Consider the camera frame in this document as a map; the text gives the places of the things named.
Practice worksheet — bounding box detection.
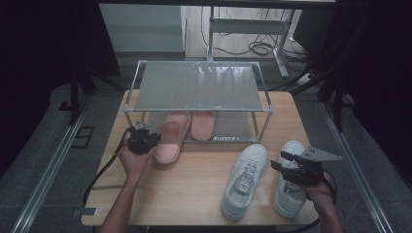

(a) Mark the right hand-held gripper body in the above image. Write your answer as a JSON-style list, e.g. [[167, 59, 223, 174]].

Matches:
[[282, 146, 343, 186]]

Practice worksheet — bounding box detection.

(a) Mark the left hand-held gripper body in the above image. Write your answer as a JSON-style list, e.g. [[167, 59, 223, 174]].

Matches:
[[127, 121, 154, 155]]

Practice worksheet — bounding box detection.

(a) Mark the pink slipper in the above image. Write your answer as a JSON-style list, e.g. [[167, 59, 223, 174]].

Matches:
[[154, 111, 192, 165], [189, 111, 217, 142]]

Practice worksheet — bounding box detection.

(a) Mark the white sneaker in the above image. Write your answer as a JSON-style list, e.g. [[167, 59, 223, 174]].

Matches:
[[273, 140, 309, 219], [221, 143, 269, 221]]

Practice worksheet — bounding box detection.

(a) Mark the metal mesh shoe rack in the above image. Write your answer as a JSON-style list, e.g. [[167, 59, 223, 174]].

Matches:
[[122, 59, 275, 144]]

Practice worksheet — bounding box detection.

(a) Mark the person's left hand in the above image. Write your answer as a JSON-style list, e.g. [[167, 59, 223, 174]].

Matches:
[[118, 147, 156, 182]]

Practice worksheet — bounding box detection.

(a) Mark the person's right hand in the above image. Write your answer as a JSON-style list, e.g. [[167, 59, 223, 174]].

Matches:
[[304, 174, 335, 203]]

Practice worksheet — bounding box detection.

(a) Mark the black metal stand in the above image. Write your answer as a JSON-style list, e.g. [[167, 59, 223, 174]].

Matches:
[[57, 64, 127, 125], [268, 57, 358, 132]]

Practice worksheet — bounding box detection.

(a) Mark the white power strip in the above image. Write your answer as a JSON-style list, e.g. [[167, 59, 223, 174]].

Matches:
[[295, 72, 317, 86]]

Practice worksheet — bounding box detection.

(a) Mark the white cabinet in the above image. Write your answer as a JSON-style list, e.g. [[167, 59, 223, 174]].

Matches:
[[99, 3, 188, 53]]

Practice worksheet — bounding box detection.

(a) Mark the dark box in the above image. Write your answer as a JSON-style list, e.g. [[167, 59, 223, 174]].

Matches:
[[292, 9, 336, 59]]

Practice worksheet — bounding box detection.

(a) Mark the dark curtain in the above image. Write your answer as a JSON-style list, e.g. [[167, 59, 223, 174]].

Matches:
[[333, 0, 412, 183], [0, 0, 121, 178]]

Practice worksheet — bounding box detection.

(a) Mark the left hand-held gripper black cable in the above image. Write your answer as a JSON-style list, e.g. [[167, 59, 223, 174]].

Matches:
[[82, 126, 135, 207]]

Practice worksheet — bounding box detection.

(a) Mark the hand-held gripper black cable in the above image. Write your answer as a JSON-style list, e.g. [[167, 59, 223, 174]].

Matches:
[[275, 168, 338, 233], [82, 126, 135, 207]]

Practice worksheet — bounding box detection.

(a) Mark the metal floor rail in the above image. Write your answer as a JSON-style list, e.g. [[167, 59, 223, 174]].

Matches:
[[11, 96, 95, 233], [319, 101, 395, 233]]

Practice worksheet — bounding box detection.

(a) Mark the right hand-held gripper black cable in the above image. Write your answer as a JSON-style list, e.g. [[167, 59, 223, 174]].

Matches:
[[275, 168, 338, 233]]

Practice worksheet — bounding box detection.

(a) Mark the black cable coil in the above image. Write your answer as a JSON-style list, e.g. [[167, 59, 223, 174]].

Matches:
[[247, 40, 277, 57]]

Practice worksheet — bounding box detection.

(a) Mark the white desk frame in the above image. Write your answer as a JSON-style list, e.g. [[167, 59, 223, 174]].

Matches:
[[207, 6, 296, 80]]

